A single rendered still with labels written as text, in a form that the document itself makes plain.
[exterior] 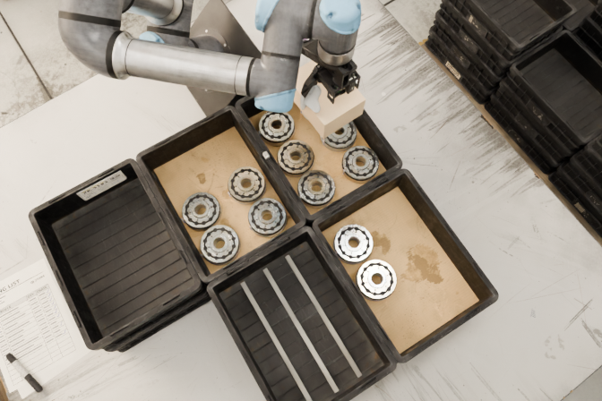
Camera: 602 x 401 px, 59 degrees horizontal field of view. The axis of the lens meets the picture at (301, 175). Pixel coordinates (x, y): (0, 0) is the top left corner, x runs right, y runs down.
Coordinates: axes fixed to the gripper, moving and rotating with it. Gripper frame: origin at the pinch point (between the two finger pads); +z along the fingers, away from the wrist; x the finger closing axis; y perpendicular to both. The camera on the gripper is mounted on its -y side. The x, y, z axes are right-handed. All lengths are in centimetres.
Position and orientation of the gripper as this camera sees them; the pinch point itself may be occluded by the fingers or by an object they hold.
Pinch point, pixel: (324, 91)
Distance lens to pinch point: 129.3
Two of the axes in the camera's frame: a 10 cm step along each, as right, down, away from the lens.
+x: 8.2, -5.3, 2.0
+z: -0.1, 3.4, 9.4
